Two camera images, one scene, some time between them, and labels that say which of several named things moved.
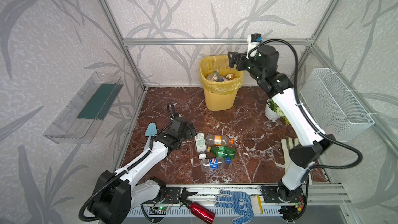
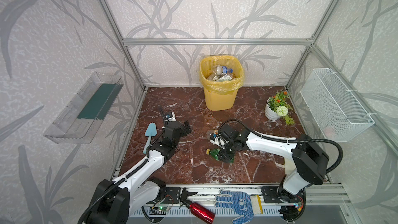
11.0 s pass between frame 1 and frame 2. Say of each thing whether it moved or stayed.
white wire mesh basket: stayed
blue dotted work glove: stayed
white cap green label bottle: stayed
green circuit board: stayed
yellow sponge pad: stayed
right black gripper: moved
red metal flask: stayed
